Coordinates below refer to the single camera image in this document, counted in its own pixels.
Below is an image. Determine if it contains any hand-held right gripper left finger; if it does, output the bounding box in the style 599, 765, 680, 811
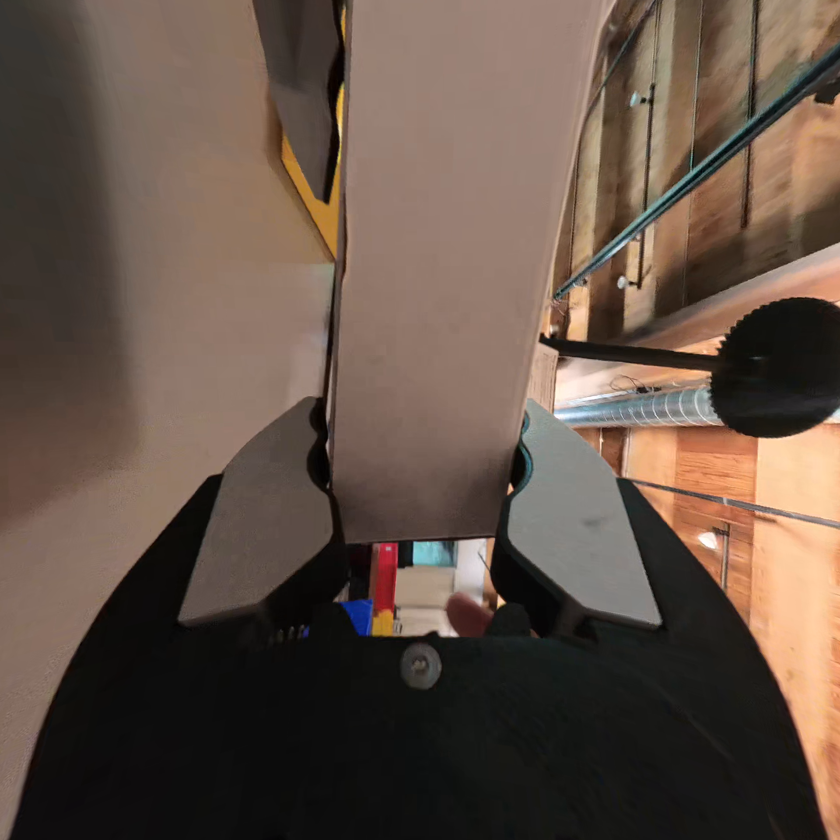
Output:
177, 395, 347, 631

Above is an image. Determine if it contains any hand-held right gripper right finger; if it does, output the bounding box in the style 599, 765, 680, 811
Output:
492, 399, 662, 636

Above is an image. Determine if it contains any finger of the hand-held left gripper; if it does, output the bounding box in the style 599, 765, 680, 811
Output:
252, 0, 347, 203

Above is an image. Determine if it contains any yellow plastic bin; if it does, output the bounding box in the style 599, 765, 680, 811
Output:
281, 85, 347, 260

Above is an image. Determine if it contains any white cardboard box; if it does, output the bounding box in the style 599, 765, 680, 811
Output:
325, 0, 618, 544

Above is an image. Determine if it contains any person's right hand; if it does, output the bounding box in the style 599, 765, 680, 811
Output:
445, 591, 494, 639

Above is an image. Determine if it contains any black rod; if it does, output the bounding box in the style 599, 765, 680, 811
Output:
539, 333, 723, 373

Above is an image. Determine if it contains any black round knob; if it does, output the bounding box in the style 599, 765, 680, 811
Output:
710, 297, 840, 439

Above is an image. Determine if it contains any silver air duct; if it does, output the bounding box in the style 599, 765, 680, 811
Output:
554, 384, 840, 429

